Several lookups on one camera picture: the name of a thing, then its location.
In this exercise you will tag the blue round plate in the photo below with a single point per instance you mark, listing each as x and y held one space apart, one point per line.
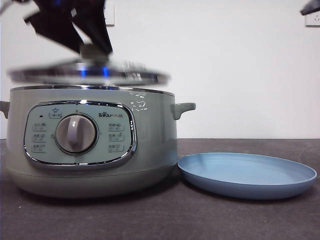
245 175

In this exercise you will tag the white wall socket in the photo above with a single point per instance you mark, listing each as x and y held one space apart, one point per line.
313 21
110 15

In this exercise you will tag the pale green electric steamer pot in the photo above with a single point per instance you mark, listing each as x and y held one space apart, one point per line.
155 140

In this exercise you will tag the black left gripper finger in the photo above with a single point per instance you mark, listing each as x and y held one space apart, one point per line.
96 27
58 30

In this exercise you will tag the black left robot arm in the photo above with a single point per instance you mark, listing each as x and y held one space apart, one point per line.
57 6

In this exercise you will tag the glass lid with green knob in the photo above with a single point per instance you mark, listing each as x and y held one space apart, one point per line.
75 73

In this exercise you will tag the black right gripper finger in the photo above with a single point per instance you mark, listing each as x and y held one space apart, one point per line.
312 7

